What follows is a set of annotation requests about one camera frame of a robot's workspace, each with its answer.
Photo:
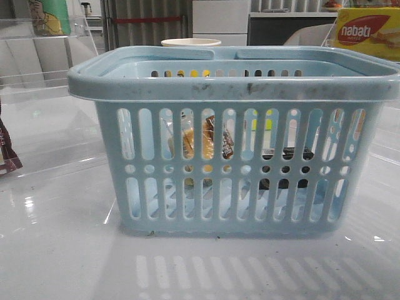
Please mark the dark red snack packet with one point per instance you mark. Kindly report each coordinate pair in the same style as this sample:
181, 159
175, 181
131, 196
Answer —
9, 159

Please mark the packaged bread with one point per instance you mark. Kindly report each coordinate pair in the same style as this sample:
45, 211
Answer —
207, 144

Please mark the plate of oranges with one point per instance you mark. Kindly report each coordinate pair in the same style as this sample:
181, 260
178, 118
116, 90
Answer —
332, 4

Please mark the yellow nabati wafer box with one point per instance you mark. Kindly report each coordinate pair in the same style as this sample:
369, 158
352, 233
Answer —
372, 31

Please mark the yellow paper cup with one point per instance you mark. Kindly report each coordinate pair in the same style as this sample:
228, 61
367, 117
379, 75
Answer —
190, 42

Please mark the red barrier belt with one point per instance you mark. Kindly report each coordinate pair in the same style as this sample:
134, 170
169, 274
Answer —
147, 20

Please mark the clear acrylic left shelf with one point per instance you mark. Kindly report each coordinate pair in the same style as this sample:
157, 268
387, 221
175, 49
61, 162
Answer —
50, 130

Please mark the black tissue pack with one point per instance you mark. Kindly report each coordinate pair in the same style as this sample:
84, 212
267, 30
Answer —
287, 154

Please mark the clear acrylic display shelf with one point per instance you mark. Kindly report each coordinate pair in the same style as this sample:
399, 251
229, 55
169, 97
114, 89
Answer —
330, 35

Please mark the light blue plastic basket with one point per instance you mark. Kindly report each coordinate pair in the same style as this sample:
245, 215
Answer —
239, 140

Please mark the white cabinet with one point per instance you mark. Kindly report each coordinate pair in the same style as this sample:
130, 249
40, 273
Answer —
226, 21

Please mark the green drink can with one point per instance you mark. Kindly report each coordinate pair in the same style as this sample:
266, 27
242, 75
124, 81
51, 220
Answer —
49, 18

